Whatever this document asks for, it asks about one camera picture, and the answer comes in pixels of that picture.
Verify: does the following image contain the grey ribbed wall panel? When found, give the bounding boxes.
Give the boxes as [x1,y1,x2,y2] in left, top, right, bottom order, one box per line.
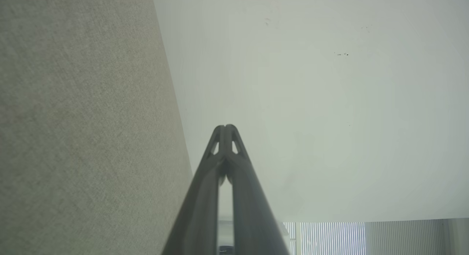
[366,219,444,255]

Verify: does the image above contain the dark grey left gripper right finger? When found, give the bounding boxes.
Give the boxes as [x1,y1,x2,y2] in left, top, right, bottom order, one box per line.
[226,124,291,255]

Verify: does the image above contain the white vertical window blinds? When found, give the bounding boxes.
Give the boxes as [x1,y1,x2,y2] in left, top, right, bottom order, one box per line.
[283,222,366,255]

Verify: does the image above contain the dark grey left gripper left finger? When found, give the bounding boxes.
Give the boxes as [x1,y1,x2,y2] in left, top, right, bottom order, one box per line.
[161,125,227,255]

